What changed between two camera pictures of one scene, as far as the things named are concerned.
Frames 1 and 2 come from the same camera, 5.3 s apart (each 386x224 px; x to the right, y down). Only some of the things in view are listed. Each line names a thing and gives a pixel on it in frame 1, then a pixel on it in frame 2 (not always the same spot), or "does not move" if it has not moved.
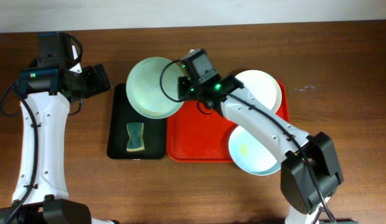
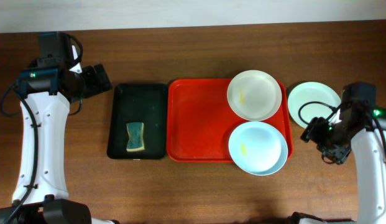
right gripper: [185, 83] to [312, 132]
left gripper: [96, 86] does not move
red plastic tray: [194, 135] does not move
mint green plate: [152, 88] to [309, 100]
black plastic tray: [154, 130] does not move
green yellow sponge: [136, 142] does not move
